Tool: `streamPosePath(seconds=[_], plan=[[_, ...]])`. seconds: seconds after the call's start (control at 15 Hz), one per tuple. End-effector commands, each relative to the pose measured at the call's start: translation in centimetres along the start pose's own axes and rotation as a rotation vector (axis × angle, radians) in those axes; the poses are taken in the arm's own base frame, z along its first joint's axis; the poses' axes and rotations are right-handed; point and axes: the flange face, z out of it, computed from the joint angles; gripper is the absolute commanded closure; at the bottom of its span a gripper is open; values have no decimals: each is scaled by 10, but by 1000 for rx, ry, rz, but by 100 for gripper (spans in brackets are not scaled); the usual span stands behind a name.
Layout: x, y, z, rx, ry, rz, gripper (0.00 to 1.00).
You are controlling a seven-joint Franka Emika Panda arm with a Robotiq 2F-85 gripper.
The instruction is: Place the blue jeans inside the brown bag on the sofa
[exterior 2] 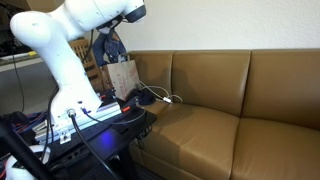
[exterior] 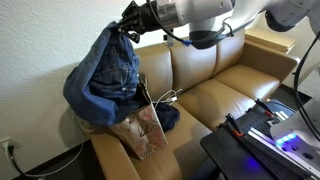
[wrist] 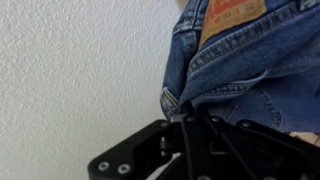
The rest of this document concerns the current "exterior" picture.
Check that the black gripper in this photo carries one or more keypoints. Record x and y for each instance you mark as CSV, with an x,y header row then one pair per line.
x,y
146,16

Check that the blue denim jeans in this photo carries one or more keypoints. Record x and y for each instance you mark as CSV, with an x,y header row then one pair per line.
x,y
100,83

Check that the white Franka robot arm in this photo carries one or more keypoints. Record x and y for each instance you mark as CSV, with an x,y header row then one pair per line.
x,y
206,13

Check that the brown paper bag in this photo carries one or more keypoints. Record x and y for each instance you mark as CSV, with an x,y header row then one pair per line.
x,y
143,133

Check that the tan leather sofa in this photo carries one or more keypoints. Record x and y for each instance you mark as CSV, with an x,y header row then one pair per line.
x,y
233,83

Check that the white charger brick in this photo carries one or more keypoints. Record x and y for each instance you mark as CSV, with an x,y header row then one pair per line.
x,y
172,99

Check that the dark navy garment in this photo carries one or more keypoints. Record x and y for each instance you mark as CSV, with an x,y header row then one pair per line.
x,y
168,116

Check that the wooden side table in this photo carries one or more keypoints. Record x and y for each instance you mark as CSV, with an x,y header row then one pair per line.
x,y
271,40

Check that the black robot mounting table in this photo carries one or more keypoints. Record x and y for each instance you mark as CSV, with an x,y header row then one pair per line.
x,y
230,156

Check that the white wall outlet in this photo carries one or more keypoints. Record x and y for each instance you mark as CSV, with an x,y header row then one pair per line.
x,y
4,142

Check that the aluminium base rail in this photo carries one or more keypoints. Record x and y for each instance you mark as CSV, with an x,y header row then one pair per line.
x,y
266,143

